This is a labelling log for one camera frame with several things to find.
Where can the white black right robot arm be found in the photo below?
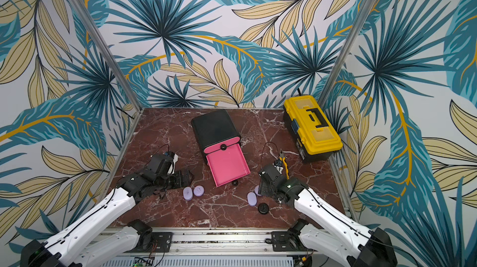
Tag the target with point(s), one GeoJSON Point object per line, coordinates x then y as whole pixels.
{"type": "Point", "coordinates": [341, 239]}

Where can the purple oval earphone case left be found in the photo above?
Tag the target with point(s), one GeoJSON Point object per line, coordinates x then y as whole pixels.
{"type": "Point", "coordinates": [188, 193]}

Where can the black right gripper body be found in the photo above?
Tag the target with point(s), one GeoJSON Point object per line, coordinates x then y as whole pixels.
{"type": "Point", "coordinates": [266, 175]}

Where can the purple round earphone case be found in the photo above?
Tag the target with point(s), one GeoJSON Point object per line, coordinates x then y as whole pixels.
{"type": "Point", "coordinates": [256, 190]}
{"type": "Point", "coordinates": [198, 191]}

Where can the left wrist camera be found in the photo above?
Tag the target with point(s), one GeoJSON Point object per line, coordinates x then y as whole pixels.
{"type": "Point", "coordinates": [173, 161]}

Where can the purple round earphone case right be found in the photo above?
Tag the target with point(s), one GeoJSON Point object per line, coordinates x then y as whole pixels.
{"type": "Point", "coordinates": [256, 190]}

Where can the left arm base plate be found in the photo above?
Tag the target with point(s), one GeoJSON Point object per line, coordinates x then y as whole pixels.
{"type": "Point", "coordinates": [155, 242]}

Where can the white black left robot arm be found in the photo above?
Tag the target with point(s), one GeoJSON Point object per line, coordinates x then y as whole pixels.
{"type": "Point", "coordinates": [74, 246]}

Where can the aluminium front rail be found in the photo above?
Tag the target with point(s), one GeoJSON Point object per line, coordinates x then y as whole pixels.
{"type": "Point", "coordinates": [223, 241]}

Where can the pink top drawer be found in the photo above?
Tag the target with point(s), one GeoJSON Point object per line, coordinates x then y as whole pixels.
{"type": "Point", "coordinates": [222, 145]}

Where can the black pink drawer cabinet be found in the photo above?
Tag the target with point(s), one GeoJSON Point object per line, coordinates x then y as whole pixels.
{"type": "Point", "coordinates": [212, 128]}

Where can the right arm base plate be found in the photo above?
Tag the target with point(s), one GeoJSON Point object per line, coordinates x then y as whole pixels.
{"type": "Point", "coordinates": [283, 241]}

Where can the purple oval earphone case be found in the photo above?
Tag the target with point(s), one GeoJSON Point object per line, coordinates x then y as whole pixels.
{"type": "Point", "coordinates": [252, 199]}
{"type": "Point", "coordinates": [188, 193]}

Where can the purple round earphone case left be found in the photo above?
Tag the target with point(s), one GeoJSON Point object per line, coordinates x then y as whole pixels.
{"type": "Point", "coordinates": [198, 191]}

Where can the yellow black toolbox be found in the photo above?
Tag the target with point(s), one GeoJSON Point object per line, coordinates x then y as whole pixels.
{"type": "Point", "coordinates": [313, 135]}

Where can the black round earphone case front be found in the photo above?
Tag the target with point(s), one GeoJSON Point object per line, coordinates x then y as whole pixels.
{"type": "Point", "coordinates": [263, 208]}

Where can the yellow handled pliers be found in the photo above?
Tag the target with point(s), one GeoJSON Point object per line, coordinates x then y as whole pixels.
{"type": "Point", "coordinates": [282, 158]}

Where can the purple oval earphone case right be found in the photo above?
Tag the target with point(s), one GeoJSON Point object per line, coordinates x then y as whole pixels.
{"type": "Point", "coordinates": [252, 199]}

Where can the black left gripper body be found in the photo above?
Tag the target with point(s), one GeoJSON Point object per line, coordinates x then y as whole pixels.
{"type": "Point", "coordinates": [163, 183]}

